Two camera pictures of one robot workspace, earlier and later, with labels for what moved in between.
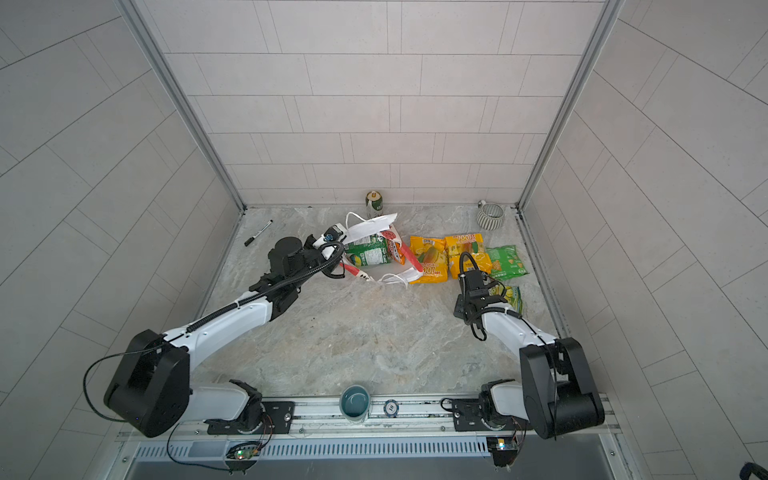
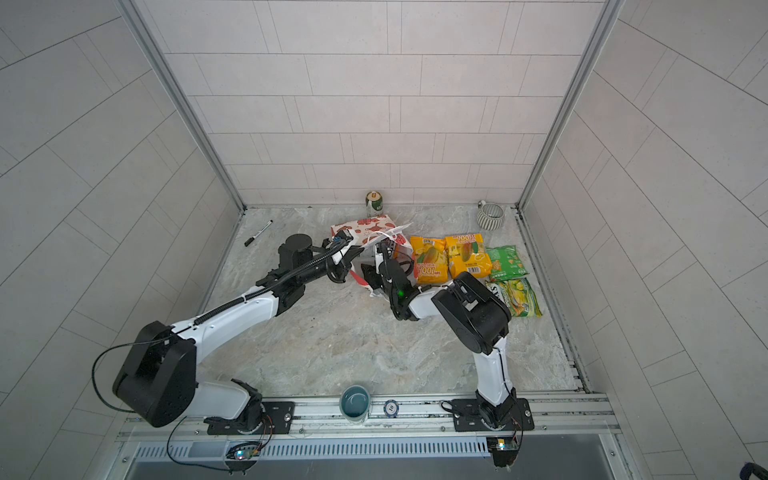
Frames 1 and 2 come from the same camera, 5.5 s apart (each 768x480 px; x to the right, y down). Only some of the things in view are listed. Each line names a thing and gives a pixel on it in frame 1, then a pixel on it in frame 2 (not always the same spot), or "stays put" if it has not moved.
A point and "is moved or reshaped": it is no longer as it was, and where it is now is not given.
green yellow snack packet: (512, 297) is moved or reshaped
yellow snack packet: (473, 244) stays put
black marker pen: (250, 240) stays put
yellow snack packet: (433, 252) stays put
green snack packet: (506, 263) stays put
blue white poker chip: (391, 408) stays put
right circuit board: (503, 449) stays put
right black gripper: (458, 308) → (372, 274)
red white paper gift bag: (404, 267) is moved or reshaped
